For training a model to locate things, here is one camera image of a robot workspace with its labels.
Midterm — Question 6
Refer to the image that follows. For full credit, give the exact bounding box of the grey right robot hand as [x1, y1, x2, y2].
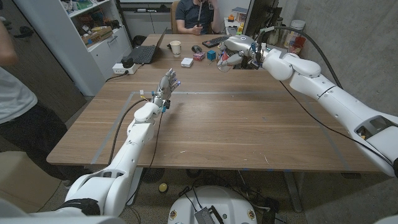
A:
[218, 34, 262, 67]

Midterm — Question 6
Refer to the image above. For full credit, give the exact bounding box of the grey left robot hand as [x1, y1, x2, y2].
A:
[152, 68, 182, 108]

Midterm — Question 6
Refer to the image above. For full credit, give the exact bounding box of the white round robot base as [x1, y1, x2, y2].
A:
[167, 185, 258, 224]

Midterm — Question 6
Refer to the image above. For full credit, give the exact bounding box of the standing person's bare forearm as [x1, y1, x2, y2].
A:
[0, 21, 18, 67]

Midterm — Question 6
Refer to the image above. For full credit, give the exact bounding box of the black keyboard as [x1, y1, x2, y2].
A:
[201, 35, 231, 49]

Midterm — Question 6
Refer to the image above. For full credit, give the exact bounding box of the black computer monitor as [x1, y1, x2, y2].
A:
[242, 0, 279, 37]

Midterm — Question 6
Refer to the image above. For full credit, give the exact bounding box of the dark metal bottle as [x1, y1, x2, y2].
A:
[269, 17, 284, 46]

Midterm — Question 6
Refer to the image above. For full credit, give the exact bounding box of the black laptop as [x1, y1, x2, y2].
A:
[127, 27, 169, 65]

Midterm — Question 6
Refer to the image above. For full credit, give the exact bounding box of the white paper cup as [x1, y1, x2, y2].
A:
[169, 40, 182, 58]

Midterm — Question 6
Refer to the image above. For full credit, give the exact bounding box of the white power strip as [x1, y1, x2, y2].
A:
[112, 63, 138, 75]

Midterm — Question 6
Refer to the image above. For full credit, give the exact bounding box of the black backpack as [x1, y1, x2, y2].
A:
[132, 35, 147, 48]

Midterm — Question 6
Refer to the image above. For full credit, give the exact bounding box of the tall white canister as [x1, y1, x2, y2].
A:
[284, 19, 306, 40]

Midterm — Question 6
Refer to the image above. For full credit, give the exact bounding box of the seated person in dark shirt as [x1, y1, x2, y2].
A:
[175, 0, 222, 35]

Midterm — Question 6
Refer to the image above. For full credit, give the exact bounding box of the white shelf cabinet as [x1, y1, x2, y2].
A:
[14, 0, 133, 96]

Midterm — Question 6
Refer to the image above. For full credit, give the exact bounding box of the brown office chair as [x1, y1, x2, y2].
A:
[170, 1, 181, 34]

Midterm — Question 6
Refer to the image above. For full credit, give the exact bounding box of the standing person in grey shirt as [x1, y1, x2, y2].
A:
[0, 67, 68, 184]

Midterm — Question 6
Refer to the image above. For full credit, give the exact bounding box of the black round floor disc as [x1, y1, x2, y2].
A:
[142, 167, 165, 184]

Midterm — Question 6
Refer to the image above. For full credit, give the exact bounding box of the cardboard box on shelf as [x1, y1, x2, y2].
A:
[82, 26, 114, 48]

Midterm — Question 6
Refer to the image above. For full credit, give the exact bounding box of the white table leg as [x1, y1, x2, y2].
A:
[129, 167, 144, 206]

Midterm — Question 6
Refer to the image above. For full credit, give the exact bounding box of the grey table leg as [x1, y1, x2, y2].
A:
[282, 170, 303, 213]

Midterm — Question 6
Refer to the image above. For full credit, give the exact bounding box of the beige box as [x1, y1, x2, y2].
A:
[0, 151, 65, 214]

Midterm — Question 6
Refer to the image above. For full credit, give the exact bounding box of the white robot torso edge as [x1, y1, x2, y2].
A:
[0, 216, 127, 224]

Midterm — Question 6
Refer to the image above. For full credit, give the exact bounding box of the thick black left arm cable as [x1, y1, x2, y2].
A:
[108, 98, 150, 164]

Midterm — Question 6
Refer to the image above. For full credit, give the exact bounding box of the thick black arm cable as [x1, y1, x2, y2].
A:
[256, 26, 343, 90]
[108, 98, 150, 164]

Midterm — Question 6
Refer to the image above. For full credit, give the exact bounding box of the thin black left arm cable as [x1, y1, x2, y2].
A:
[124, 110, 164, 206]

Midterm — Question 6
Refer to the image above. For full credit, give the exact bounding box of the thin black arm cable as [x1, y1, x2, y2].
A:
[124, 110, 164, 206]
[279, 80, 396, 167]

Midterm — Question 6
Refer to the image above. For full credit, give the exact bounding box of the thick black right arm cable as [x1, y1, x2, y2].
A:
[256, 26, 343, 90]

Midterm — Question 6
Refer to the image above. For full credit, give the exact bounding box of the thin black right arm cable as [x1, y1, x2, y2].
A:
[279, 80, 396, 167]

